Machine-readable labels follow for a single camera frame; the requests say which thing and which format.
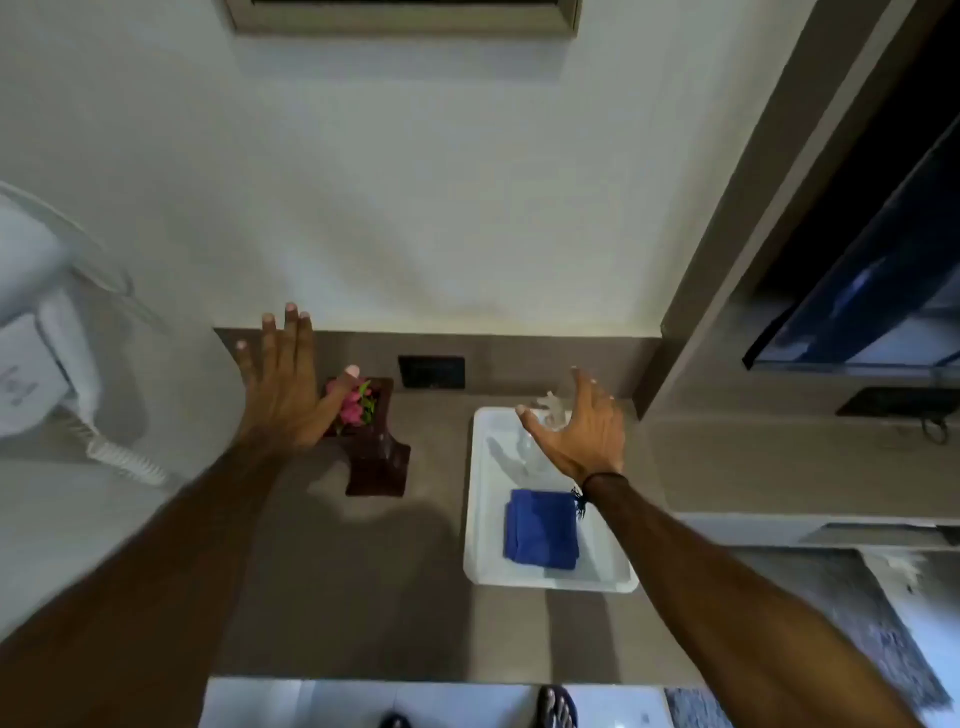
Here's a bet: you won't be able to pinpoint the pink artificial flowers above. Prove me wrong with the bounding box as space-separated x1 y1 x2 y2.
336 381 376 429

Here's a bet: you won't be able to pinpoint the grey rug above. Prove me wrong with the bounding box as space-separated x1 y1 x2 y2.
666 547 955 728

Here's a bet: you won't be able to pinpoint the person's left forearm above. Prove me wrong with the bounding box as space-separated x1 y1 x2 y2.
0 438 318 728

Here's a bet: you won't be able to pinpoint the clear drinking glass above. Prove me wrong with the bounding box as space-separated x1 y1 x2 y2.
525 389 576 435

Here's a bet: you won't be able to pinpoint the black wrist band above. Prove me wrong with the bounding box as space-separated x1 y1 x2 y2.
571 470 628 520

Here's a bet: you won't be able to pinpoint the dark wooden holder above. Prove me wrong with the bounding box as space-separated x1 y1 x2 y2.
324 376 412 498

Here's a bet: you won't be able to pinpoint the white rectangular tray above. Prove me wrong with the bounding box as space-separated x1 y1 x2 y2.
462 406 640 594

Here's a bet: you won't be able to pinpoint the folded blue cloth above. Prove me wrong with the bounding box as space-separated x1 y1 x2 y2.
503 488 581 571

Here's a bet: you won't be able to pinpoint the person's right hand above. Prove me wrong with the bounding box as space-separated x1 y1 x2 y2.
516 366 629 486

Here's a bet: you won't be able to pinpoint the white coiled cord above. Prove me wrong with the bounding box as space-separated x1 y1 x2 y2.
63 411 171 489

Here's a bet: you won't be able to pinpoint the person's left hand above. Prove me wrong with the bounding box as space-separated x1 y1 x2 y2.
232 302 362 453

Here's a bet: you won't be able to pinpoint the person's right forearm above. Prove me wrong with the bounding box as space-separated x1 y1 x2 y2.
581 474 925 728

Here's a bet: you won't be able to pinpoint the white wall hair dryer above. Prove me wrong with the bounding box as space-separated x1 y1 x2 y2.
0 201 105 442

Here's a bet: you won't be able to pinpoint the black flat television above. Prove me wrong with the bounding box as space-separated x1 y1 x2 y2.
741 112 960 374

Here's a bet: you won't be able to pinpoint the black wall socket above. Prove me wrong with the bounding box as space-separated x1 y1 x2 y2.
397 354 466 390

